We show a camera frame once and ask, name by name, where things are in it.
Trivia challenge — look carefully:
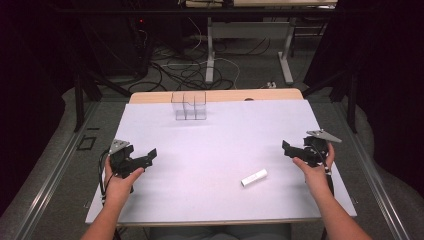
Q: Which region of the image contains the white metal desk frame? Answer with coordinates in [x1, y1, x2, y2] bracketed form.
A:
[204, 15, 297, 86]

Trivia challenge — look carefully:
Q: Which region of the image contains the person's right hand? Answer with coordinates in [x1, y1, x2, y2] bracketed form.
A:
[292, 141, 336, 198]

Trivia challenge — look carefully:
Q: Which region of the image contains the clear acrylic compartment organizer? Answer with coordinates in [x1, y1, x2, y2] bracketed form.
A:
[170, 91, 208, 121]

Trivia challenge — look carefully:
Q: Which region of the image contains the large white paper sheet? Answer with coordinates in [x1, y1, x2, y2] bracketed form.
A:
[84, 99, 358, 226]

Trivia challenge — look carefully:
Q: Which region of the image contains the black computer tower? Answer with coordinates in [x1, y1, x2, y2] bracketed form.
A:
[128, 15, 155, 79]

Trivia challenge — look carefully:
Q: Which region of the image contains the person's left hand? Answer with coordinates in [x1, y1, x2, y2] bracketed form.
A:
[103, 155, 145, 206]

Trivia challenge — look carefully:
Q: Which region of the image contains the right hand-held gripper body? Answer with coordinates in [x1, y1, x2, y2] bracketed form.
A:
[301, 129, 343, 168]

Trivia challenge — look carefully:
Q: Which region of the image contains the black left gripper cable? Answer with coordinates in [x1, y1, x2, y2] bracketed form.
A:
[97, 149, 112, 205]

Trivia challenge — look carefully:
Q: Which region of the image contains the dark curtain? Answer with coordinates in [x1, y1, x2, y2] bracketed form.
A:
[303, 0, 424, 199]
[0, 0, 101, 218]

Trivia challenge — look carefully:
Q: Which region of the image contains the white cylindrical tube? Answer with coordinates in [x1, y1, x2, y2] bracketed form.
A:
[240, 168, 269, 188]

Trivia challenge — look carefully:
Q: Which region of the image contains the black metal stand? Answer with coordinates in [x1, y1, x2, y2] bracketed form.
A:
[301, 68, 359, 135]
[73, 71, 133, 133]

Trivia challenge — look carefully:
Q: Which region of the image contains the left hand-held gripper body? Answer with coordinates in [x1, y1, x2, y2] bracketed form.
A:
[108, 138, 145, 180]

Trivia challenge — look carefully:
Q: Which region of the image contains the tangle of black floor cables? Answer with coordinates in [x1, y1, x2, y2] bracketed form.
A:
[127, 29, 272, 93]

